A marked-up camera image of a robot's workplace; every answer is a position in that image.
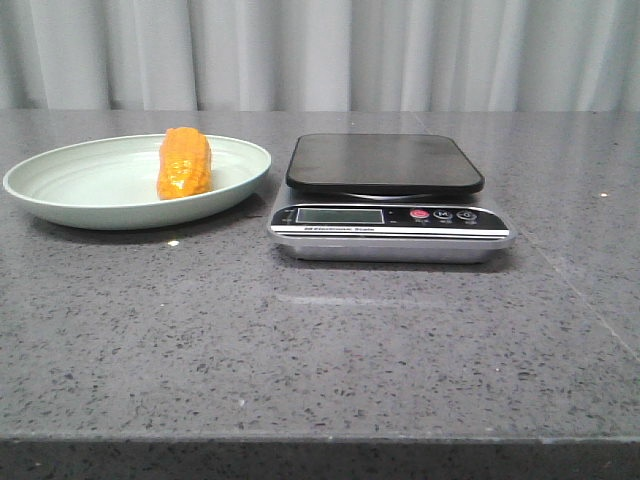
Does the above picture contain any pale green round plate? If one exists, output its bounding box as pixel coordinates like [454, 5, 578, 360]
[3, 134, 271, 230]

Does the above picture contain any white pleated curtain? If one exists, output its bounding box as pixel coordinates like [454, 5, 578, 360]
[1, 1, 639, 111]

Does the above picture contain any silver black kitchen scale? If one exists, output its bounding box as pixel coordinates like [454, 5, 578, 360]
[269, 133, 516, 264]

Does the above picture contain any orange corn cob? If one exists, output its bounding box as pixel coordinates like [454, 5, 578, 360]
[156, 127, 213, 200]

